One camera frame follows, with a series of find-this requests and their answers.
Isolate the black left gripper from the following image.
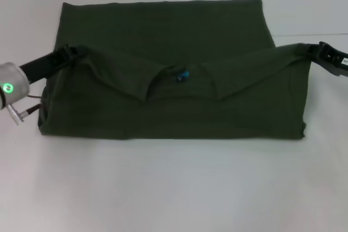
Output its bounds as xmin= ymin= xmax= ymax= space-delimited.
xmin=18 ymin=43 xmax=88 ymax=84

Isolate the silver plug with black boot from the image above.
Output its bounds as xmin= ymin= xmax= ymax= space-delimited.
xmin=6 ymin=102 xmax=42 ymax=126

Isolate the dark green FREE t-shirt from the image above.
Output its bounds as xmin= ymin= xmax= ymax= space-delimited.
xmin=38 ymin=0 xmax=312 ymax=142

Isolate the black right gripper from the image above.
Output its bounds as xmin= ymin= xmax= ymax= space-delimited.
xmin=297 ymin=41 xmax=348 ymax=78

